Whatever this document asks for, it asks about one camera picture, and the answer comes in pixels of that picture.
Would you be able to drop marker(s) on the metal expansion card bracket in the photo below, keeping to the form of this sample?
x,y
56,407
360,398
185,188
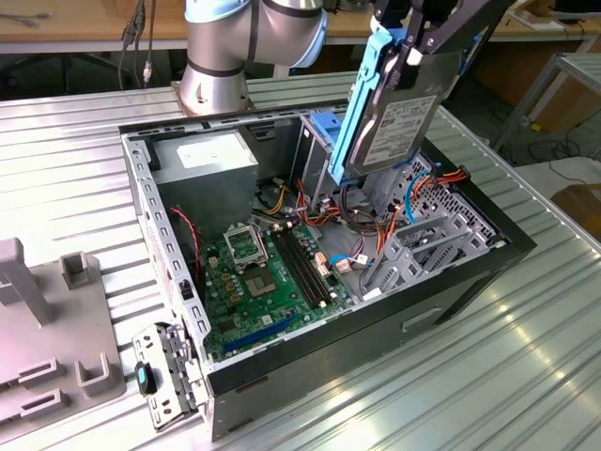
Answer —
x,y
155,340

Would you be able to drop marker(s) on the hard disk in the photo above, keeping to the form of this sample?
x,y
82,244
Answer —
x,y
399,131

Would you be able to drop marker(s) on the blue plastic drive bracket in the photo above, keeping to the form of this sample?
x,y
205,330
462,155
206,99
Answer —
x,y
324,124

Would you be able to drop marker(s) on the wooden desk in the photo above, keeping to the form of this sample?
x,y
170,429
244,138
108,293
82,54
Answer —
x,y
94,26

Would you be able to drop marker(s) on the black open PC case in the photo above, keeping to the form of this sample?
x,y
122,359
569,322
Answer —
x,y
328,357

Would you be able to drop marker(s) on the green motherboard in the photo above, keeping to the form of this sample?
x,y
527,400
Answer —
x,y
277,312

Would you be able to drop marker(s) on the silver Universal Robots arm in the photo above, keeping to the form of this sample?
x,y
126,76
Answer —
x,y
211,56

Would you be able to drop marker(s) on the aluminium frame stand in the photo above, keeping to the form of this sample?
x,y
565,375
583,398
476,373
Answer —
x,y
561,61

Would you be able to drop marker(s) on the grey parts rack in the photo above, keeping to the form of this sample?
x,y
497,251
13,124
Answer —
x,y
56,329

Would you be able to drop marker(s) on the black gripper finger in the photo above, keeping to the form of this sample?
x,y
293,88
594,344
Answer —
x,y
406,70
389,11

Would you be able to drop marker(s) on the brown cardboard box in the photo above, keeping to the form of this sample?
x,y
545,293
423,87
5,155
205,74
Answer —
x,y
582,206
573,108

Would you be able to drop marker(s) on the grey metal disk bay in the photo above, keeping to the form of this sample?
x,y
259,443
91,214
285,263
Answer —
x,y
404,263

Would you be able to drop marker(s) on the grey metal drive cage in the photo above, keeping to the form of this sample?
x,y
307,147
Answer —
x,y
312,164

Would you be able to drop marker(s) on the black RAM slot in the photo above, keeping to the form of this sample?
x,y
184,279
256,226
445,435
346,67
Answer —
x,y
309,265
296,270

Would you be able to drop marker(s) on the blue expansion slot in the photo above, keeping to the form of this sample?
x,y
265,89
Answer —
x,y
258,334

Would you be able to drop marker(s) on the grey power supply unit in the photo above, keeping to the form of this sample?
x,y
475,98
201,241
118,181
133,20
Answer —
x,y
206,197

